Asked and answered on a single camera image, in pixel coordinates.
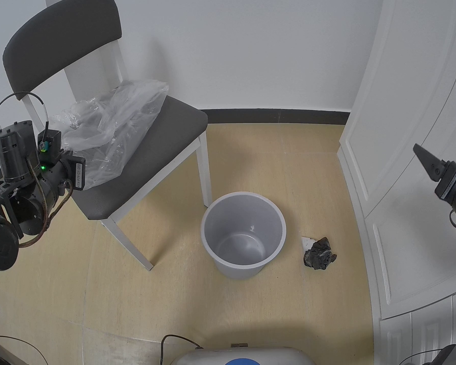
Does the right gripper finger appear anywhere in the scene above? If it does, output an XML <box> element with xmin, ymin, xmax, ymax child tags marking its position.
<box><xmin>413</xmin><ymin>143</ymin><xmax>447</xmax><ymax>183</ymax></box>

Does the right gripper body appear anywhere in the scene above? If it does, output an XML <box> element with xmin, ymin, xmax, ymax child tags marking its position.
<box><xmin>435</xmin><ymin>161</ymin><xmax>456</xmax><ymax>214</ymax></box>

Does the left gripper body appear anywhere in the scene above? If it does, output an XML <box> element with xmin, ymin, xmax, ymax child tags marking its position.
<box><xmin>37</xmin><ymin>154</ymin><xmax>86</xmax><ymax>212</ymax></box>

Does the clear plastic bag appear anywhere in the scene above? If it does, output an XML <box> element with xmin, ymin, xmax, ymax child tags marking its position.
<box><xmin>47</xmin><ymin>79</ymin><xmax>169</xmax><ymax>191</ymax></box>

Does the black plastic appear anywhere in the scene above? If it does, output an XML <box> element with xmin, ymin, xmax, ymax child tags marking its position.
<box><xmin>303</xmin><ymin>236</ymin><xmax>337</xmax><ymax>271</ymax></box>

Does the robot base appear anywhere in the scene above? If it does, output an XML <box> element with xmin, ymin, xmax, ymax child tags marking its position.
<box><xmin>169</xmin><ymin>342</ymin><xmax>312</xmax><ymax>365</ymax></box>

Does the white trash bin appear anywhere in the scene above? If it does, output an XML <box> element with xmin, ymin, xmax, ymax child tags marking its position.
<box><xmin>201</xmin><ymin>192</ymin><xmax>287</xmax><ymax>280</ymax></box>

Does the white wardrobe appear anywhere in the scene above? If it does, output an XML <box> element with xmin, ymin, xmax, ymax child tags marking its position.
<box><xmin>338</xmin><ymin>0</ymin><xmax>456</xmax><ymax>365</ymax></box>

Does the grey and white chair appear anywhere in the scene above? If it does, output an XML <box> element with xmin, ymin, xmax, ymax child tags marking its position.
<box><xmin>2</xmin><ymin>0</ymin><xmax>212</xmax><ymax>272</ymax></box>

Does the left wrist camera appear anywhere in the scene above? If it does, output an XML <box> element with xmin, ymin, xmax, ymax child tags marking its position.
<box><xmin>37</xmin><ymin>129</ymin><xmax>63</xmax><ymax>168</ymax></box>

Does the black cable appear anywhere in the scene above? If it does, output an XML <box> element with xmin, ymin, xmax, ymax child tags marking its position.
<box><xmin>0</xmin><ymin>334</ymin><xmax>46</xmax><ymax>365</ymax></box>
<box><xmin>403</xmin><ymin>349</ymin><xmax>441</xmax><ymax>365</ymax></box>
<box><xmin>160</xmin><ymin>334</ymin><xmax>203</xmax><ymax>362</ymax></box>
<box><xmin>0</xmin><ymin>92</ymin><xmax>49</xmax><ymax>138</ymax></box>

